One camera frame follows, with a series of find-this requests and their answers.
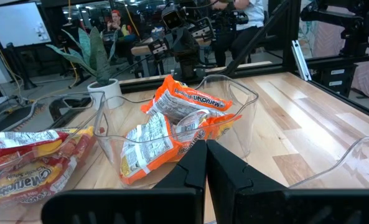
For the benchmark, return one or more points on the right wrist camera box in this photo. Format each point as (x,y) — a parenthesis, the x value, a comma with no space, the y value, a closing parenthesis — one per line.
(171,17)

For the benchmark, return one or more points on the snake plant in white pot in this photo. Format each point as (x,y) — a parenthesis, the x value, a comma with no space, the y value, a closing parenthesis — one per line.
(106,91)

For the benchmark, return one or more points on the silver aluminium bar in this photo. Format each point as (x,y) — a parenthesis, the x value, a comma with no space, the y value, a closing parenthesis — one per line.
(300,60)

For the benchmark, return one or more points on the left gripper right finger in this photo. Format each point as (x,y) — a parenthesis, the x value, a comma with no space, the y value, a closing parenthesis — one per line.
(234,186)

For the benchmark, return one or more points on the white board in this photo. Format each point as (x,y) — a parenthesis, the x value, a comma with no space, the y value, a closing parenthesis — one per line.
(16,25)

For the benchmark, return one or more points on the person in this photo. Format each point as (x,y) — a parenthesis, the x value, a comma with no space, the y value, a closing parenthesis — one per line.
(252,15)
(115,23)

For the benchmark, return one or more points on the orange Maruchan ramen packet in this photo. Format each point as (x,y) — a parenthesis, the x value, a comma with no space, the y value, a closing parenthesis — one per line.
(215,130)
(178,102)
(143,152)

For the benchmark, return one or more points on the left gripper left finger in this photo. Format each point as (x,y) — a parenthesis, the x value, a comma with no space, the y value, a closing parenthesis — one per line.
(184,180)

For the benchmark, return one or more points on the wooden table black legs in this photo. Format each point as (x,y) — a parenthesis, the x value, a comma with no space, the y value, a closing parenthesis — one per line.
(140,49)

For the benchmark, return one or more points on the teal leaf patterned curtain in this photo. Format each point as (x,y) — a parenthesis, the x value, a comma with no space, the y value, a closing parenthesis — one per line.
(305,25)

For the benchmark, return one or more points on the clear plastic bin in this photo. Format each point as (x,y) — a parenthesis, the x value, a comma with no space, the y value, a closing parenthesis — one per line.
(343,168)
(95,102)
(243,124)

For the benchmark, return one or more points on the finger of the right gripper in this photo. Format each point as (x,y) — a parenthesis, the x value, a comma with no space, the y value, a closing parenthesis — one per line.
(203,29)
(157,50)

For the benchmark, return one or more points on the grey storage box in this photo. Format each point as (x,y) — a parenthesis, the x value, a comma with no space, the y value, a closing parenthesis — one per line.
(157,32)

